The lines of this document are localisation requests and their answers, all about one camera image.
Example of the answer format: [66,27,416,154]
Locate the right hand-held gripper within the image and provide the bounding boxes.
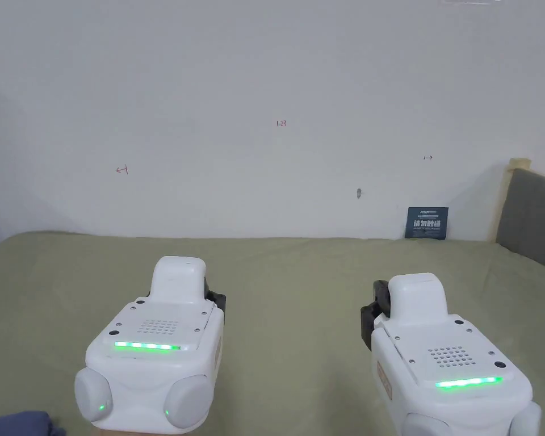
[360,272,543,436]

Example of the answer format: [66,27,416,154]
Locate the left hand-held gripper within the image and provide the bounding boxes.
[74,255,228,430]

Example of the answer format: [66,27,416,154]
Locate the person's left hand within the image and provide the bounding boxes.
[92,425,178,436]

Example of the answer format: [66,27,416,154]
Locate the dark blue sign card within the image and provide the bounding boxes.
[406,206,450,241]

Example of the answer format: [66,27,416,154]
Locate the grey padded headboard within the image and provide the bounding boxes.
[494,156,545,278]

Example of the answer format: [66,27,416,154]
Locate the bed with pale green sheet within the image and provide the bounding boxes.
[0,230,545,436]

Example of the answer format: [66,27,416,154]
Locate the dark blue garment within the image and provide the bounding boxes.
[0,410,68,436]

